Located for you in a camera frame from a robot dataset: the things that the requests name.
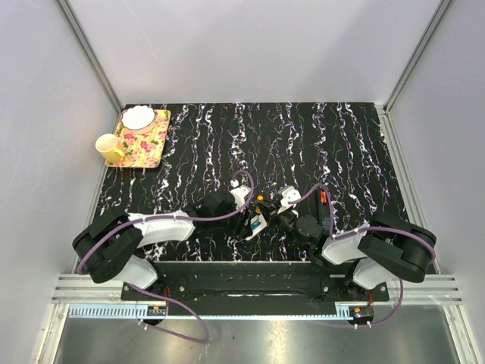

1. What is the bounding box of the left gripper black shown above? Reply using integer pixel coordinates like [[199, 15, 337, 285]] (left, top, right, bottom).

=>
[[212, 202, 252, 240]]

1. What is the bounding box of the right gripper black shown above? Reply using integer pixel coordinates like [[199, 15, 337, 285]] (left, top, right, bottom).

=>
[[257, 197, 305, 250]]

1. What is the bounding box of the white remote control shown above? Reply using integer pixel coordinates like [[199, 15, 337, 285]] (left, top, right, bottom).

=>
[[242, 214, 268, 240]]

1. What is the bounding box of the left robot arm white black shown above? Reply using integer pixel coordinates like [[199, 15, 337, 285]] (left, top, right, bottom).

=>
[[72, 186, 252, 300]]

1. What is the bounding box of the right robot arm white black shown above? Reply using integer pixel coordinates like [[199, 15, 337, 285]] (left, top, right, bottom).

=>
[[255, 196, 437, 300]]

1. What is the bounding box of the black remote control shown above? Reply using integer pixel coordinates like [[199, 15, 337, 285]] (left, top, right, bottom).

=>
[[315, 189, 334, 236]]

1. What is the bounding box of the floral pink yellow tray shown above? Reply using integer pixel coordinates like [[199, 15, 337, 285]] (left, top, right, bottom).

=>
[[105, 109, 171, 168]]

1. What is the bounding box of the white scalloped bowl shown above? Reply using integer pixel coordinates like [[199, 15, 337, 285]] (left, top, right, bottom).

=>
[[121, 105, 155, 130]]

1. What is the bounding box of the yellow mug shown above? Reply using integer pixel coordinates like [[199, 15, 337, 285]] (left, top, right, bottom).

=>
[[95, 133, 126, 165]]

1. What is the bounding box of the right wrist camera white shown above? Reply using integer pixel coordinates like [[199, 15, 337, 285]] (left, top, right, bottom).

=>
[[277, 186, 301, 214]]

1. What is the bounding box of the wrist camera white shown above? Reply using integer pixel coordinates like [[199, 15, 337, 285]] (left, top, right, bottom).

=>
[[229, 179, 252, 209], [277, 186, 301, 214]]

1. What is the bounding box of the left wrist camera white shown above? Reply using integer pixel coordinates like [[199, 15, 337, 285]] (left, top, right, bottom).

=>
[[229, 179, 252, 209]]

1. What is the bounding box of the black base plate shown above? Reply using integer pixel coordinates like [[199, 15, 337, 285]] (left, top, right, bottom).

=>
[[120, 260, 391, 318]]

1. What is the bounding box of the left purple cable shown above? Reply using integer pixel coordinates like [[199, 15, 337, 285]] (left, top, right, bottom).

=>
[[75, 170, 255, 344]]

